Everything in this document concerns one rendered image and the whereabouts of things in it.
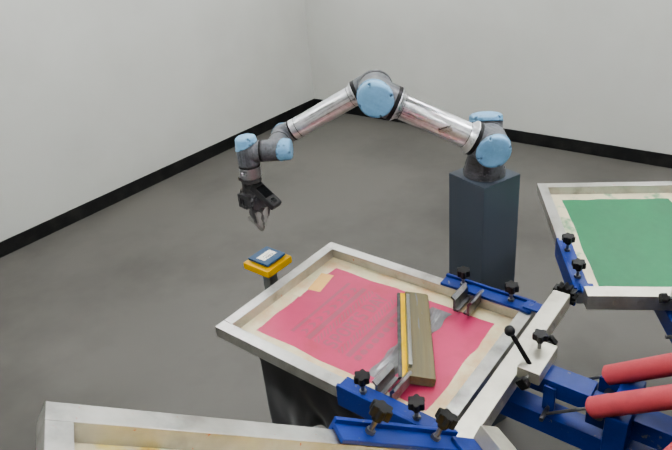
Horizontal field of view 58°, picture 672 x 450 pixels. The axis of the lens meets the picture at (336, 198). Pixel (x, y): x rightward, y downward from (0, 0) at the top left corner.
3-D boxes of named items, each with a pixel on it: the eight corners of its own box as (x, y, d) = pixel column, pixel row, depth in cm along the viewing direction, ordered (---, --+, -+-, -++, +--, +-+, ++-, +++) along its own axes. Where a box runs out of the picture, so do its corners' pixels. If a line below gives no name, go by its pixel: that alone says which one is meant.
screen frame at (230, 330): (216, 336, 191) (214, 326, 189) (331, 250, 231) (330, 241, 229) (441, 450, 146) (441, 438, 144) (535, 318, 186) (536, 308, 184)
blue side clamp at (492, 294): (440, 297, 201) (440, 280, 198) (447, 290, 204) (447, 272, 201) (528, 328, 184) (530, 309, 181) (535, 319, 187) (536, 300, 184)
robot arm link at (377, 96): (512, 129, 208) (366, 64, 201) (521, 145, 195) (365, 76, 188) (494, 158, 213) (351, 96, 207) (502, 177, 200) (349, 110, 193)
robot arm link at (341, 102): (382, 56, 211) (265, 123, 225) (382, 64, 201) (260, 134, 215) (398, 84, 215) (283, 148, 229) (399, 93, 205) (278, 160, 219)
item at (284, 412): (274, 435, 208) (256, 336, 189) (281, 427, 211) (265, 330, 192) (387, 502, 182) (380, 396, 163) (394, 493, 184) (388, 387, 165)
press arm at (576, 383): (519, 384, 157) (520, 369, 155) (528, 370, 161) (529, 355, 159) (588, 412, 147) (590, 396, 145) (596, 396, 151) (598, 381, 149)
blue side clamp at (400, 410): (337, 404, 163) (335, 384, 160) (348, 393, 166) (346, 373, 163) (437, 456, 146) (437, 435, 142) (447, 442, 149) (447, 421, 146)
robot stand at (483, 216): (477, 394, 287) (484, 159, 233) (506, 417, 273) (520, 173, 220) (448, 411, 279) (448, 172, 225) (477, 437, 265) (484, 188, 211)
